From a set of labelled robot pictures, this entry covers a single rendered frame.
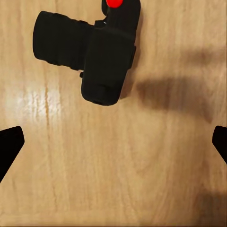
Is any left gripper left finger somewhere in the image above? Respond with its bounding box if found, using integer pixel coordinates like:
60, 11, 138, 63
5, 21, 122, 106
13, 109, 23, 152
0, 126, 25, 182

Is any digital camera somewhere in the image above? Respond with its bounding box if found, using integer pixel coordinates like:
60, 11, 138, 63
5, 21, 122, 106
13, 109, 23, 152
33, 0, 140, 106

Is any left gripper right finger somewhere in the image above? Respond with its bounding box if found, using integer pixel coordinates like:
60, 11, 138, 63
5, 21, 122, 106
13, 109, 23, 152
212, 126, 227, 164

